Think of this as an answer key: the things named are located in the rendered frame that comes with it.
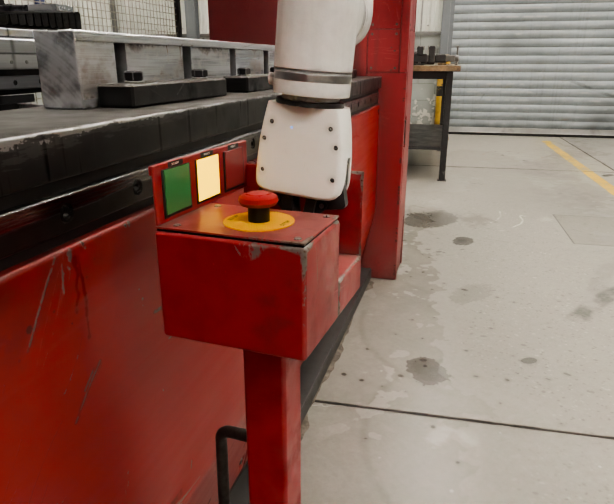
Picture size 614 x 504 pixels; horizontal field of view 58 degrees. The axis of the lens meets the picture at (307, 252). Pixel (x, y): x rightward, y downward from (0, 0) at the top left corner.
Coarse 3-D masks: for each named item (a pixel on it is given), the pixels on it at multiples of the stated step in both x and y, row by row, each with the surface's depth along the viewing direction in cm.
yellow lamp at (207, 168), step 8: (200, 160) 60; (208, 160) 62; (216, 160) 63; (200, 168) 60; (208, 168) 62; (216, 168) 63; (200, 176) 60; (208, 176) 62; (216, 176) 64; (200, 184) 61; (208, 184) 62; (216, 184) 64; (200, 192) 61; (208, 192) 62; (216, 192) 64; (200, 200) 61
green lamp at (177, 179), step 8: (176, 168) 56; (184, 168) 57; (168, 176) 55; (176, 176) 56; (184, 176) 57; (168, 184) 55; (176, 184) 56; (184, 184) 58; (168, 192) 55; (176, 192) 56; (184, 192) 58; (168, 200) 55; (176, 200) 57; (184, 200) 58; (168, 208) 55; (176, 208) 57
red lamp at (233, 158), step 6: (234, 150) 67; (240, 150) 68; (228, 156) 66; (234, 156) 67; (240, 156) 69; (228, 162) 66; (234, 162) 67; (240, 162) 69; (228, 168) 66; (234, 168) 68; (240, 168) 69; (228, 174) 66; (234, 174) 68; (240, 174) 69; (228, 180) 66; (234, 180) 68; (240, 180) 69; (228, 186) 67; (234, 186) 68
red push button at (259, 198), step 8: (248, 192) 56; (256, 192) 55; (264, 192) 55; (272, 192) 56; (240, 200) 55; (248, 200) 54; (256, 200) 54; (264, 200) 54; (272, 200) 54; (248, 208) 55; (256, 208) 54; (264, 208) 55; (248, 216) 56; (256, 216) 55; (264, 216) 55
